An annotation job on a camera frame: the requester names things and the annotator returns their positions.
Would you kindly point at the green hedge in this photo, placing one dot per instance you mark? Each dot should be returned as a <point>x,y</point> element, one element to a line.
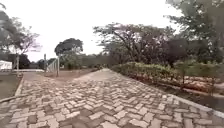
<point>146,70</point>

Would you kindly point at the wide spreading tree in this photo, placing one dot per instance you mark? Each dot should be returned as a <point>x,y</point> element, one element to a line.
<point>140,41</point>

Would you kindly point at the red brick path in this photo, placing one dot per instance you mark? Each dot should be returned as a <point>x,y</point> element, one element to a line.
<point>100,100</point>

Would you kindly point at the bare earth strip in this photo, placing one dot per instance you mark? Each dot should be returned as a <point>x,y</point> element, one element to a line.
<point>68,73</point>

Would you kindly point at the round dark tree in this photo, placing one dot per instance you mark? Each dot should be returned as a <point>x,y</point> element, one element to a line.
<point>69,46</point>

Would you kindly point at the dark bush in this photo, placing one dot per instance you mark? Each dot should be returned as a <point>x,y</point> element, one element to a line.
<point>22,61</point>

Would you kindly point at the grey kerb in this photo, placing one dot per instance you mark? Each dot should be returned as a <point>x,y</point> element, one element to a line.
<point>193,103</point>

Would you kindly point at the pale kerb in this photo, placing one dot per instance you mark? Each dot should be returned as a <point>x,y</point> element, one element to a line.
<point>18,87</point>

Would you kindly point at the tall tree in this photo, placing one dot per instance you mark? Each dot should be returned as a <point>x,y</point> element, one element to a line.
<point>203,26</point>

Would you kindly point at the thin bare tree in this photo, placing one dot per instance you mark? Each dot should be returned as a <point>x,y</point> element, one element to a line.
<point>15,36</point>

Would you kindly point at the grass patch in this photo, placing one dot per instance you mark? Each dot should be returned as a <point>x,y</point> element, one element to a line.
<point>8,85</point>

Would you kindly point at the white structure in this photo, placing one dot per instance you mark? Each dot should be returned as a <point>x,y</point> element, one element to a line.
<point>5,65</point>

